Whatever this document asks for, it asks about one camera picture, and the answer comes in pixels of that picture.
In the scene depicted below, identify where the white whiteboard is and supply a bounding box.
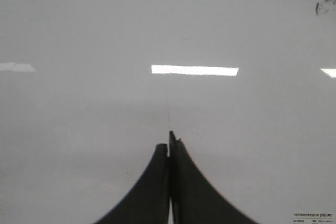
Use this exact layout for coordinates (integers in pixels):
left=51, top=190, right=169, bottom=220
left=1, top=0, right=335, bottom=223

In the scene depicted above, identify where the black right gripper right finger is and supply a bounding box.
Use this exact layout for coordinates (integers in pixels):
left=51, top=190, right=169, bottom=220
left=169, top=131, right=255, bottom=223

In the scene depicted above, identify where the white product label sticker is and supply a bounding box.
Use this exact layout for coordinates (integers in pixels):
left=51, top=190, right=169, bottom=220
left=292, top=212, right=334, bottom=224

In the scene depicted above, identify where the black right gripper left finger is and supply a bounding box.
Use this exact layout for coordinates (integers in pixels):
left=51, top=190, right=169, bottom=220
left=96, top=144, right=170, bottom=224

